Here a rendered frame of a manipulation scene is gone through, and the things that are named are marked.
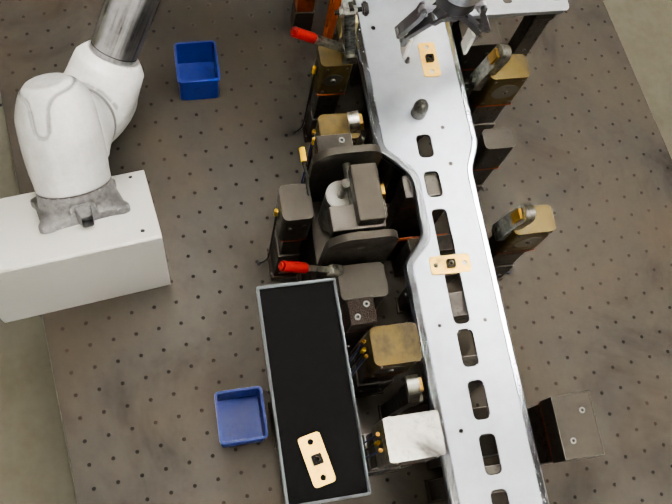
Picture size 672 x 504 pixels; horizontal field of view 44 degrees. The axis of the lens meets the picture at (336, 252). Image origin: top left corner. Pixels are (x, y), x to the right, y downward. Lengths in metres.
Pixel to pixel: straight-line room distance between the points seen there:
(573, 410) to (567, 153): 0.80
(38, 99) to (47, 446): 1.21
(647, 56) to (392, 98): 1.77
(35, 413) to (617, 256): 1.68
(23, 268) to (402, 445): 0.76
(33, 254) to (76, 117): 0.27
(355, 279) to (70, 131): 0.61
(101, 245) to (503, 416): 0.83
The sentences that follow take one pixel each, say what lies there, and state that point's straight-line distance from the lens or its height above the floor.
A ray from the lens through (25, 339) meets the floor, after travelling 2.66.
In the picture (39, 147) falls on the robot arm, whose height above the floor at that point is 1.03.
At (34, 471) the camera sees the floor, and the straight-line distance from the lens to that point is 2.59.
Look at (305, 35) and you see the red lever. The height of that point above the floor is 1.14.
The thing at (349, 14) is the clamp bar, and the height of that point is 1.21.
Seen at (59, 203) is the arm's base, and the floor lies 0.95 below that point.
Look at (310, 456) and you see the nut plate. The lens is 1.38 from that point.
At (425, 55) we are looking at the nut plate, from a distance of 1.86.
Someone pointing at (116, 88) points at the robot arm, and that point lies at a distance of 1.83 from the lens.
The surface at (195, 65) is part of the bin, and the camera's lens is 2.14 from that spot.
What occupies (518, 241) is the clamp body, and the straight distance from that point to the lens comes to 1.73.
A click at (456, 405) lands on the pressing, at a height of 1.00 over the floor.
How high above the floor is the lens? 2.53
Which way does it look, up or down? 70 degrees down
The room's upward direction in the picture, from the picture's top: 23 degrees clockwise
